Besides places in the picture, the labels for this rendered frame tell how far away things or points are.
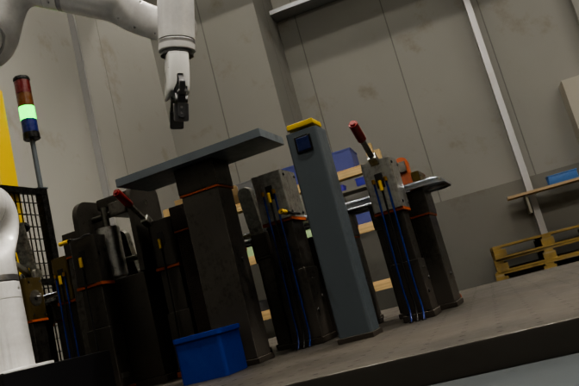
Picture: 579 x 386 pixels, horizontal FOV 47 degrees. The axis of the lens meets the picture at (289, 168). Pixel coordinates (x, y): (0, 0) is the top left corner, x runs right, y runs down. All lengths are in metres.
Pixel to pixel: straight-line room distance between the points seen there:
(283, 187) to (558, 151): 7.42
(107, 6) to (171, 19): 0.15
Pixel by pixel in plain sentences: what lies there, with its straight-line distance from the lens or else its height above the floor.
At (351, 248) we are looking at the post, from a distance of 1.35.
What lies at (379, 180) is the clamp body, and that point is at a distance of 1.48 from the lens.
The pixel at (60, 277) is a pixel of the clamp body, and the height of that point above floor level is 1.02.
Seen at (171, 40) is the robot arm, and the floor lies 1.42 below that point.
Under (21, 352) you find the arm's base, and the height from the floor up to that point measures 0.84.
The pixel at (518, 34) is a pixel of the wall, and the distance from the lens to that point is 9.14.
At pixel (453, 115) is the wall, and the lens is 8.87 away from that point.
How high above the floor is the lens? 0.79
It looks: 11 degrees up
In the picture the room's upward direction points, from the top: 15 degrees counter-clockwise
